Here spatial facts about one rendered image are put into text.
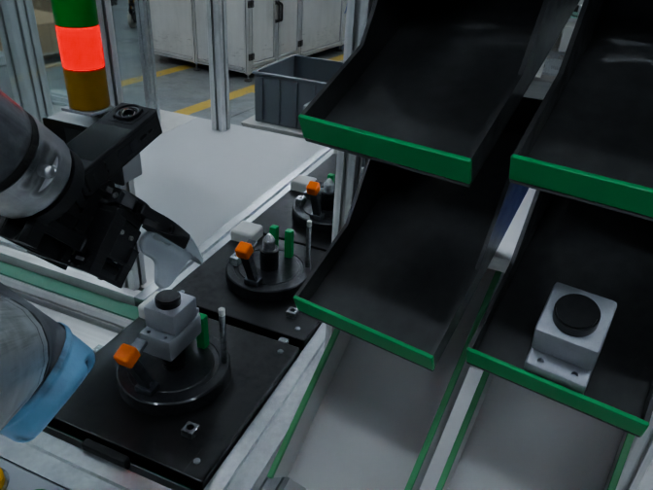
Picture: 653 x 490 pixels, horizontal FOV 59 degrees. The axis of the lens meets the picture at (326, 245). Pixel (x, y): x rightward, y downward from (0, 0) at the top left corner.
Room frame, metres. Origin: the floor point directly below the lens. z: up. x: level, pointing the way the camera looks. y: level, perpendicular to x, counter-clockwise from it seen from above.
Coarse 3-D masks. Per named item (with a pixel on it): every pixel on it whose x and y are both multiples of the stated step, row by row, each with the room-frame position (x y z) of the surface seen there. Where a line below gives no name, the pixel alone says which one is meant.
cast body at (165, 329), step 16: (160, 304) 0.53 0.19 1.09; (176, 304) 0.54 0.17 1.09; (192, 304) 0.55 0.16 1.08; (160, 320) 0.52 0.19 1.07; (176, 320) 0.52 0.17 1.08; (192, 320) 0.55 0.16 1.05; (144, 336) 0.52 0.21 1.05; (160, 336) 0.52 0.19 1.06; (176, 336) 0.52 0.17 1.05; (192, 336) 0.55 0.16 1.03; (160, 352) 0.51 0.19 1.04; (176, 352) 0.52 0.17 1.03
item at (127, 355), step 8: (136, 344) 0.49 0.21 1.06; (144, 344) 0.49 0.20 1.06; (120, 352) 0.47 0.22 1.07; (128, 352) 0.47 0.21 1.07; (136, 352) 0.47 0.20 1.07; (120, 360) 0.46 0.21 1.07; (128, 360) 0.46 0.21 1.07; (136, 360) 0.47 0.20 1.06; (128, 368) 0.48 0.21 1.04; (136, 368) 0.47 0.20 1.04; (144, 368) 0.49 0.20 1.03; (136, 376) 0.48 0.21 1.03; (144, 376) 0.48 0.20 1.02; (144, 384) 0.48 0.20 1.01; (152, 384) 0.49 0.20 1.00
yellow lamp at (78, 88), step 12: (72, 72) 0.70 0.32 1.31; (84, 72) 0.70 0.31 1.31; (96, 72) 0.71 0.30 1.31; (72, 84) 0.70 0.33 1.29; (84, 84) 0.70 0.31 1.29; (96, 84) 0.71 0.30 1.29; (72, 96) 0.70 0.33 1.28; (84, 96) 0.70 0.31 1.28; (96, 96) 0.71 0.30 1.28; (108, 96) 0.73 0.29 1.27; (72, 108) 0.70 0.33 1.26; (84, 108) 0.70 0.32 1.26; (96, 108) 0.70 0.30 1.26
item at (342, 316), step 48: (384, 192) 0.52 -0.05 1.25; (432, 192) 0.51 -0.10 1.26; (480, 192) 0.51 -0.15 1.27; (336, 240) 0.45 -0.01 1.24; (384, 240) 0.47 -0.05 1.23; (432, 240) 0.46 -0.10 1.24; (480, 240) 0.45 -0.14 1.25; (336, 288) 0.42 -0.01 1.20; (384, 288) 0.42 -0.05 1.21; (432, 288) 0.41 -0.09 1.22; (384, 336) 0.35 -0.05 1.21; (432, 336) 0.37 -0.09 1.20
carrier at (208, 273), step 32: (256, 224) 0.92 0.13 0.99; (224, 256) 0.84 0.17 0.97; (256, 256) 0.81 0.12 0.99; (288, 256) 0.81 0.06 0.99; (320, 256) 0.86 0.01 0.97; (192, 288) 0.74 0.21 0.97; (224, 288) 0.74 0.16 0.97; (256, 288) 0.72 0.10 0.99; (288, 288) 0.72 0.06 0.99; (256, 320) 0.67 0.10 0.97; (288, 320) 0.67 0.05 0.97
